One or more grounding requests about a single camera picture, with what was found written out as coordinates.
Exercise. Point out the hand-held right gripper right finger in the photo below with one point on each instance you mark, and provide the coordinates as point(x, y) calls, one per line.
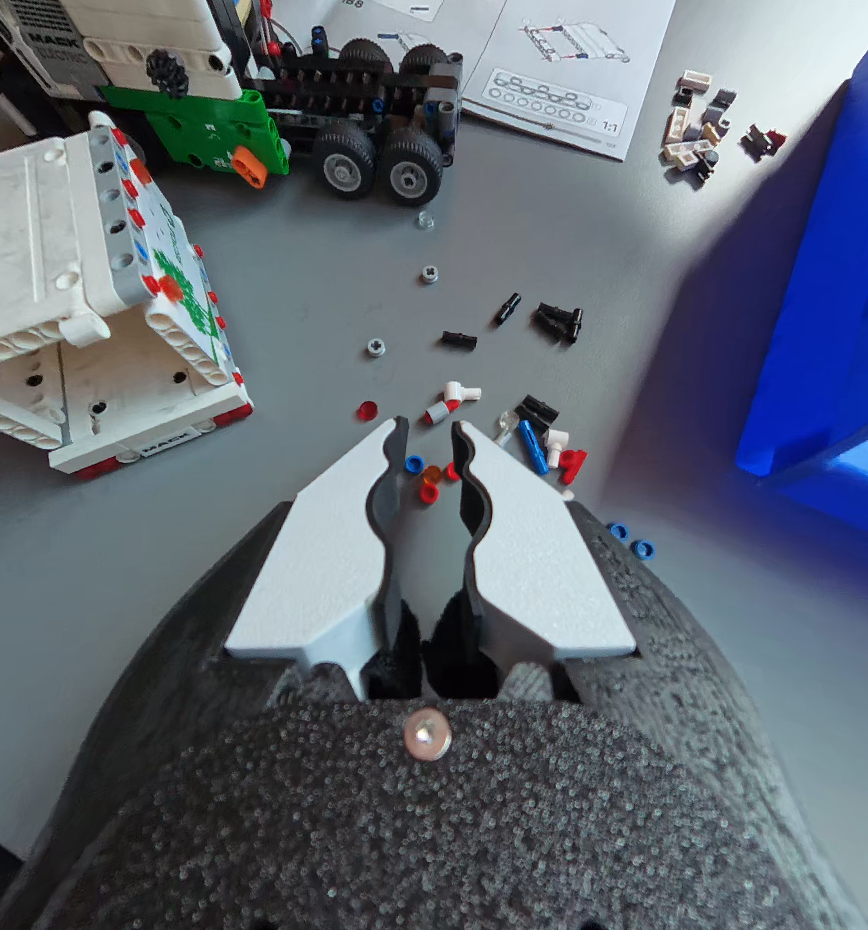
point(550, 574)

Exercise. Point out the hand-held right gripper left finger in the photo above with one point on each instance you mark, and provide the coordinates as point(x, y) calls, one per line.
point(318, 567)

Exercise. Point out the white lego garbage container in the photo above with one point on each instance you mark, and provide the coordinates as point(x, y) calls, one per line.
point(34, 240)

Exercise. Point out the red lego connector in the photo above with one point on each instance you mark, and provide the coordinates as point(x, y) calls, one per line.
point(572, 465)

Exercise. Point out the blue lego pin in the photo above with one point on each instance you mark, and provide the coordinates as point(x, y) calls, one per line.
point(533, 447)

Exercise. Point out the small white lego piece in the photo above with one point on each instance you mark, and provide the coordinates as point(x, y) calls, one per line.
point(556, 440)

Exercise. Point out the clear lego piece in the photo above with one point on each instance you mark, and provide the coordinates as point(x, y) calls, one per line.
point(505, 425)

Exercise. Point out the black lego connector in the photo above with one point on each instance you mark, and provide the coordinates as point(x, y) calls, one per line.
point(537, 413)

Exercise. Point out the red grey lego pin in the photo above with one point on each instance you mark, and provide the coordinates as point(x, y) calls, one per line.
point(438, 414)

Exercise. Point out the white lego connector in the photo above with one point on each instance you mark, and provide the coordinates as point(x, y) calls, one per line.
point(463, 392)

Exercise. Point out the black lego pin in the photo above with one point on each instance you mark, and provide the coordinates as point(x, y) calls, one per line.
point(576, 327)
point(507, 309)
point(554, 311)
point(459, 339)
point(550, 327)

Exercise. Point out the white green lego truck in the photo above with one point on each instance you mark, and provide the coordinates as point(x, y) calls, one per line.
point(187, 116)

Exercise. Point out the dark red black lego piece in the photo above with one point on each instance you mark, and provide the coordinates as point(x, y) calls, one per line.
point(757, 139)

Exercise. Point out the lego instruction booklet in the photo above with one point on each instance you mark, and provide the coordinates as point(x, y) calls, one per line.
point(492, 43)

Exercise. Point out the blue plastic bin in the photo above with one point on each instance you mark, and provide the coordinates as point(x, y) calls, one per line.
point(841, 290)

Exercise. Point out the pile of tan grey pieces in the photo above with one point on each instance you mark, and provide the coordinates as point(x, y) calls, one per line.
point(685, 134)

